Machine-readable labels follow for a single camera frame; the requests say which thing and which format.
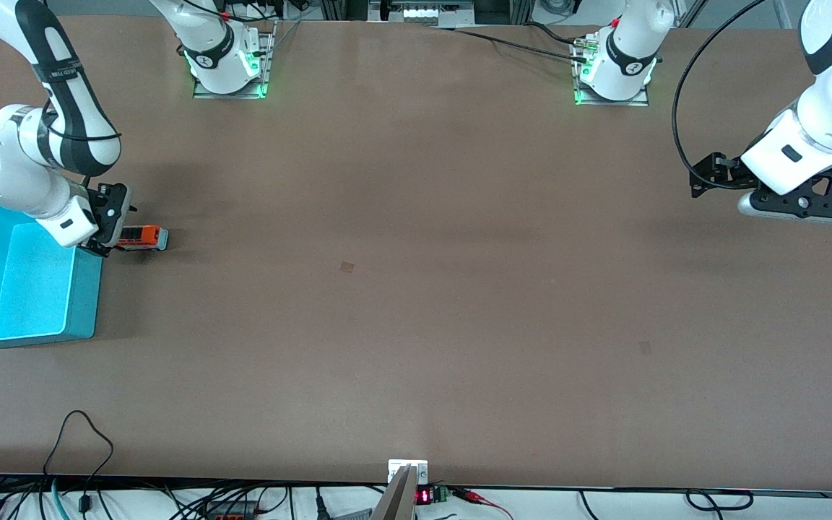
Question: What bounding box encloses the orange toy bus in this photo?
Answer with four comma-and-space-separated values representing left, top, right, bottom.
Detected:
116, 225, 170, 253

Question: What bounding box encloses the blue plastic box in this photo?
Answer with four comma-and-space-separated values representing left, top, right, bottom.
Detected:
0, 201, 104, 349

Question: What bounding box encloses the white connector strip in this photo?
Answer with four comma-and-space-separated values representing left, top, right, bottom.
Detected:
402, 4, 475, 22

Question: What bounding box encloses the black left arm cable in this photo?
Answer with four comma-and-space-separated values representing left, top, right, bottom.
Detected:
671, 0, 774, 191

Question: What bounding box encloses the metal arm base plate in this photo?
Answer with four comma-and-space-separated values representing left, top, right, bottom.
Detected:
573, 29, 650, 108
192, 20, 277, 100

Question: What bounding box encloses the black looped thin cable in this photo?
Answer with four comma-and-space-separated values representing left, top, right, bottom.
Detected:
43, 409, 115, 515

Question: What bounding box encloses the short black table cable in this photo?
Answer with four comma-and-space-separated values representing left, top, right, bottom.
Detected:
523, 21, 579, 46

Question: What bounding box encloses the long black table cable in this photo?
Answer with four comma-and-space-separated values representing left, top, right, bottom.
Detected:
430, 26, 592, 63

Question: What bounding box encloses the aluminium frame rack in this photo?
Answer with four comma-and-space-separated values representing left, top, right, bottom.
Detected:
318, 0, 537, 27

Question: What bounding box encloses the black coiled cable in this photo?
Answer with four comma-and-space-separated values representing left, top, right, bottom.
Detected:
686, 489, 755, 512

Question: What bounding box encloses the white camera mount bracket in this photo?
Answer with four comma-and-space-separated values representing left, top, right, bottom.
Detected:
388, 459, 429, 485

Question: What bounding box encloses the grey camera post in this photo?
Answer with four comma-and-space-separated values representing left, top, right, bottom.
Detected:
369, 466, 417, 520

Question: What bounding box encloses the red clip wire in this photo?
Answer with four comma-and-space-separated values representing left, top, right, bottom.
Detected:
452, 488, 515, 520

